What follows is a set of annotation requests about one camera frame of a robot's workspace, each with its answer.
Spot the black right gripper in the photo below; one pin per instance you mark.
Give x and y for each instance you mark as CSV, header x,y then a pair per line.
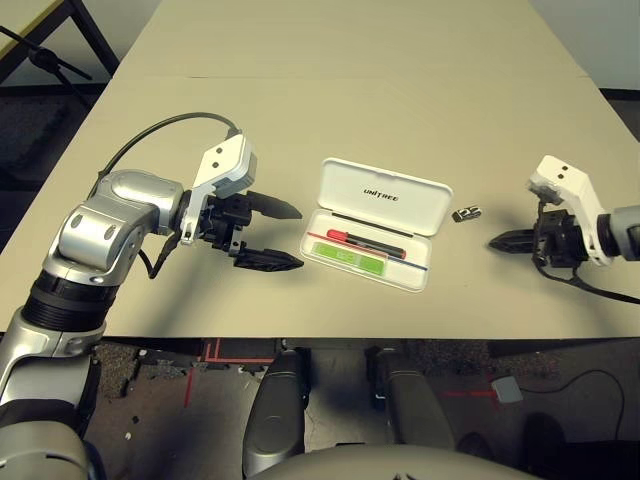
x,y
560,237

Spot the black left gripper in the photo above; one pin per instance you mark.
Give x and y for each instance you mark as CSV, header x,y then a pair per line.
x,y
230,215

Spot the silver metal binder clip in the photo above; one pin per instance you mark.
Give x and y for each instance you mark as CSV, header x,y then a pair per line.
x,y
467,213

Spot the red black marker pen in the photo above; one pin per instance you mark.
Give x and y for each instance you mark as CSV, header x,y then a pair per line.
x,y
340,233

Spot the green highlighter pen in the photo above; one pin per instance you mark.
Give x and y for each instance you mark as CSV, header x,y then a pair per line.
x,y
345,256

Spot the white plastic pencil case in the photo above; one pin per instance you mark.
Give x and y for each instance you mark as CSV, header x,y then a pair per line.
x,y
380,185

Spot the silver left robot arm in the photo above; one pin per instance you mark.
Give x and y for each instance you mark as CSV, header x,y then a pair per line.
x,y
125,200

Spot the grey floor pedal box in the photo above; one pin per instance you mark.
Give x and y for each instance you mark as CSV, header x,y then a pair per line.
x,y
507,391

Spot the grey robot left leg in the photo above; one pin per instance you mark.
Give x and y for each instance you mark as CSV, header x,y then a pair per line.
x,y
277,410

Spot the grey robot leg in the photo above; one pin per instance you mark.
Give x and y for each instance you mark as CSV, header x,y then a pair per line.
x,y
277,410
415,400

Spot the grey robot right leg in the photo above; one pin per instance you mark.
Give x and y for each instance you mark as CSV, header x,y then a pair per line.
x,y
415,400

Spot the beige robot torso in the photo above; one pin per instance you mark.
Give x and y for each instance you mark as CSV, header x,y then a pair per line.
x,y
395,465

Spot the black tripod stand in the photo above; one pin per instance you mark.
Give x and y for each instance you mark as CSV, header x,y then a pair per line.
x,y
42,56

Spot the side table with black legs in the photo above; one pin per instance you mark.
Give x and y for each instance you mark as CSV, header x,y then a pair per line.
x,y
20,25

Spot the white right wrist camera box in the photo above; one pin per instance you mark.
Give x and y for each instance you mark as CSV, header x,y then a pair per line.
x,y
565,180

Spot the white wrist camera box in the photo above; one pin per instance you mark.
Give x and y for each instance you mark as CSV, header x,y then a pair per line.
x,y
565,180
225,160

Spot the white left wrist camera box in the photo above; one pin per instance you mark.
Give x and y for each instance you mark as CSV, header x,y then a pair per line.
x,y
225,160

